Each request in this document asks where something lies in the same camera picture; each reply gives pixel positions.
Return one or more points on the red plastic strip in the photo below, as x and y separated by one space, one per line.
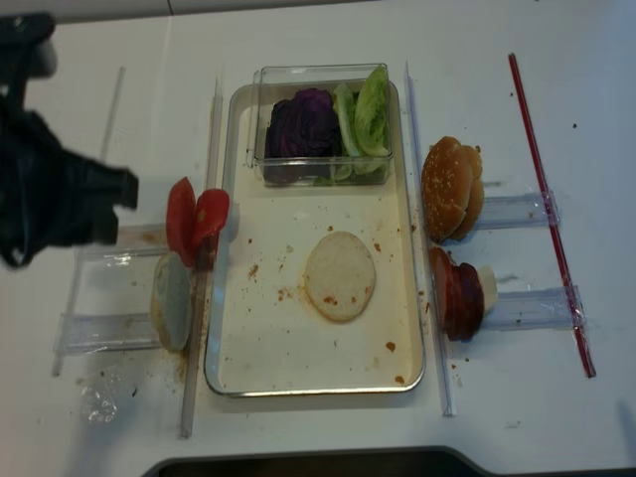
573 301

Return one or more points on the bun bottom slice in rack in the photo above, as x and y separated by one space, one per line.
170 302

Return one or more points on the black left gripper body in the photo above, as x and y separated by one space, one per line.
52 196

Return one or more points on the green lettuce leaves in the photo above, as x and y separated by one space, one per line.
364 123

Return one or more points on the purple cabbage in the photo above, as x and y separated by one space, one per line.
305 126

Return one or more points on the bun slice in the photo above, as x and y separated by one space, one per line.
170 302
340 277

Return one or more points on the clear rail under bun bottoms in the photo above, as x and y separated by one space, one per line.
83 334

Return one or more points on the tomato slice left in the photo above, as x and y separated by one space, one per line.
180 221

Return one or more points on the black monitor edge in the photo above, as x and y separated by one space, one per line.
397 462

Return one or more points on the tomato slice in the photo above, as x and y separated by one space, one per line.
212 211
180 221

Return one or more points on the clear rail under patties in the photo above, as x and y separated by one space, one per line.
557 308

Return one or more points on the clear long rail right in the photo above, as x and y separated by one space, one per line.
447 405

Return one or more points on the metal tray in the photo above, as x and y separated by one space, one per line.
265 338

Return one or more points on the front sesame bun top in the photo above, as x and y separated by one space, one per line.
446 180

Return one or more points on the clear rail under buns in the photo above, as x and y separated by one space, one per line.
534 210

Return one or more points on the clear rail under tomatoes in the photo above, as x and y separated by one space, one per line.
132 242

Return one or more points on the clear plastic lettuce box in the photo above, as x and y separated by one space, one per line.
273 84

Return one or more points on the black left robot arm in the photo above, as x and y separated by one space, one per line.
26 54

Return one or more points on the tomato slice right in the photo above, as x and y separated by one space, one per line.
212 211

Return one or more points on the rear bun top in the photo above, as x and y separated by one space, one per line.
476 196

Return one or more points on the clear long rail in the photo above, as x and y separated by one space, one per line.
205 263
447 405

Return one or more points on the clear long rail left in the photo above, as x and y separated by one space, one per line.
205 263

